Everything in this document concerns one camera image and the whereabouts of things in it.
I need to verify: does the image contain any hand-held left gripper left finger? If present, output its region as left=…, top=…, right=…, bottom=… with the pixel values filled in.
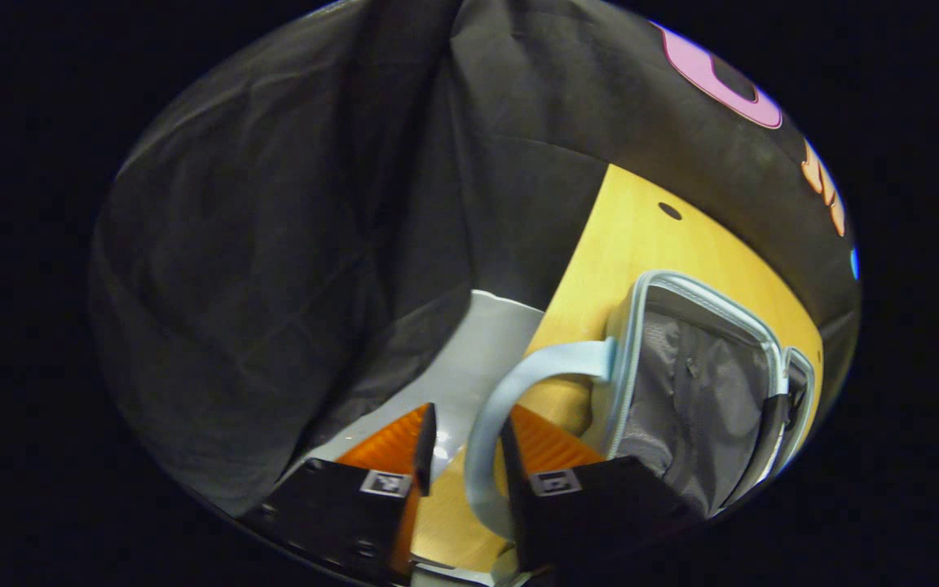
left=240, top=402, right=438, bottom=585

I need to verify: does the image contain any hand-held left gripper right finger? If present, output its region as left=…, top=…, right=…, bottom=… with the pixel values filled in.
left=500, top=405, right=703, bottom=573

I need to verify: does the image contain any black backdrop cloth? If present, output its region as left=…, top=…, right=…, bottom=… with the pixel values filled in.
left=88, top=0, right=862, bottom=523

